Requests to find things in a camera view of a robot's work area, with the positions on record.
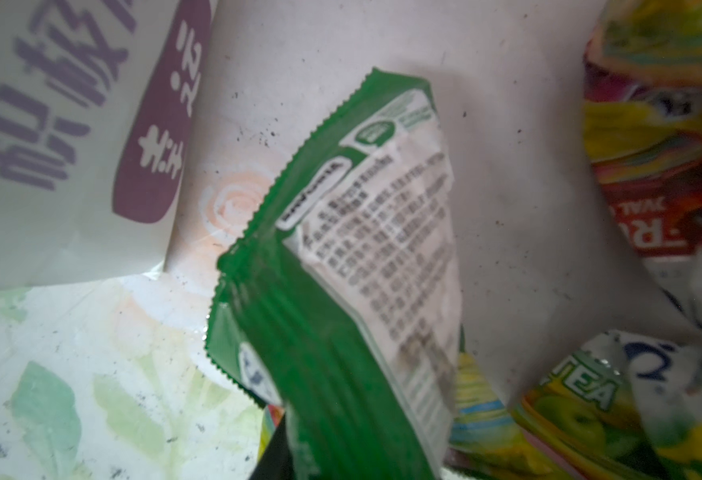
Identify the round green snack packet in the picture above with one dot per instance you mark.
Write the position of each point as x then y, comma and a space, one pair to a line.
341, 302

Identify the purple pink cherry candy bag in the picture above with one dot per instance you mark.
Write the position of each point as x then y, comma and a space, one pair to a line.
643, 136

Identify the small green snack packet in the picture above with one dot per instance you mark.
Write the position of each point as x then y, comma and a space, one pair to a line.
623, 406

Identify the white printed paper bag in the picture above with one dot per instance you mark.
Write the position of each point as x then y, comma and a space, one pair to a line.
97, 100

